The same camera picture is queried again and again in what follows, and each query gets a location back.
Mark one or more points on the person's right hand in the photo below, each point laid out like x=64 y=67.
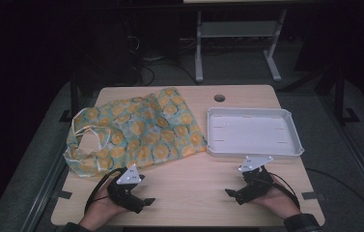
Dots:
x=282 y=201

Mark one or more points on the grey tape strip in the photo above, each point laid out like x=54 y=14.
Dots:
x=64 y=194
x=313 y=195

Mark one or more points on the white metal table frame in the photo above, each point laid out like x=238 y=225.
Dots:
x=237 y=29

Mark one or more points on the person's left hand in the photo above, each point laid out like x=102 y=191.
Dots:
x=102 y=208

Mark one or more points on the black metal stand post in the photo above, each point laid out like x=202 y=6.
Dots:
x=340 y=96
x=74 y=96

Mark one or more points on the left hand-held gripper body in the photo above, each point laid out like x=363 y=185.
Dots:
x=123 y=193

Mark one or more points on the white plastic tray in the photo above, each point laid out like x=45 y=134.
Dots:
x=250 y=132

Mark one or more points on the yellow flower print fabric bag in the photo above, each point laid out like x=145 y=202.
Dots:
x=144 y=132

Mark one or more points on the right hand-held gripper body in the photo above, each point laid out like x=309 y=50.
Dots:
x=257 y=187

